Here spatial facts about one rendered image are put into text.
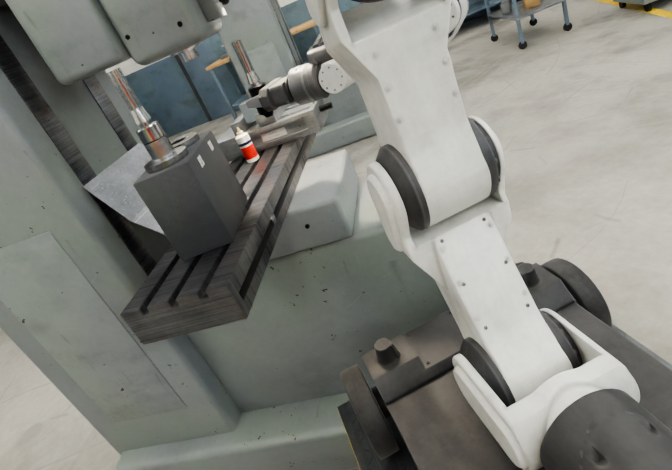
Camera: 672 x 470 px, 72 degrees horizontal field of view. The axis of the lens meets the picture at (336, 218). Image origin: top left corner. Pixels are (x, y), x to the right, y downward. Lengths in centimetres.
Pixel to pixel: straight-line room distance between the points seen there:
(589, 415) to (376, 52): 53
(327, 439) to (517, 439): 91
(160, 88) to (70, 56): 749
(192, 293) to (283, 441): 84
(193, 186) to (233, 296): 23
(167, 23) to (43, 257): 70
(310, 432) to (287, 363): 22
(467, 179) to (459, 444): 48
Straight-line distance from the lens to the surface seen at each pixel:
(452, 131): 68
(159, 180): 94
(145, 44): 122
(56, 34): 130
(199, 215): 95
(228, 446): 170
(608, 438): 69
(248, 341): 150
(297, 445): 160
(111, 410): 183
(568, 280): 114
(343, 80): 105
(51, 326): 163
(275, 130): 146
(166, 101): 879
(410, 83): 65
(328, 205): 115
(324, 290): 132
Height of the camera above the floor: 133
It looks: 26 degrees down
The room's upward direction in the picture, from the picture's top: 24 degrees counter-clockwise
